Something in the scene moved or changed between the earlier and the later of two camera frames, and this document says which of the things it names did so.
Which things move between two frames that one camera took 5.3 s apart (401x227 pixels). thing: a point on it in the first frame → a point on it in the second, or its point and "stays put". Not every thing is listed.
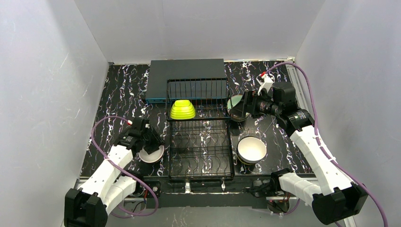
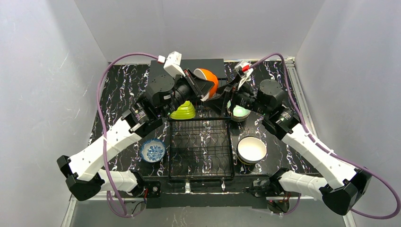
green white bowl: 182,109 stays put
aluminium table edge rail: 301,98 stays put
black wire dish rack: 200,145 stays put
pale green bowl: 232,100 stays put
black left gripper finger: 156,137 → 202,87
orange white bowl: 153,157 → 208,75
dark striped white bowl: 250,150 stays put
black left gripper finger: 150,148 → 205,97
